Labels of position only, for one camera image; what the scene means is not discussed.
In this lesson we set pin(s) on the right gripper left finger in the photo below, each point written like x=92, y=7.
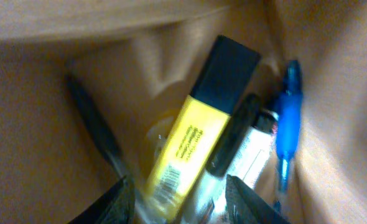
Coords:
x=116, y=206

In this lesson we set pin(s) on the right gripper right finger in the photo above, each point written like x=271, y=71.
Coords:
x=245, y=206

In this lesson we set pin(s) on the blue whiteboard marker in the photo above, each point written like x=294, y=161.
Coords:
x=250, y=158

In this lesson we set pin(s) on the black pen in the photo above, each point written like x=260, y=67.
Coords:
x=96, y=126

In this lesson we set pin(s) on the blue pen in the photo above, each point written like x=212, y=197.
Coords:
x=289, y=105

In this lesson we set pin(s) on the yellow highlighter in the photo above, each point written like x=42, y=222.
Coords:
x=199, y=124

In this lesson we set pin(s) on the cardboard box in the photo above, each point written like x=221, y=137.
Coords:
x=139, y=60

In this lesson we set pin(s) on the black whiteboard marker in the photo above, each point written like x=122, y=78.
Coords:
x=204, y=197

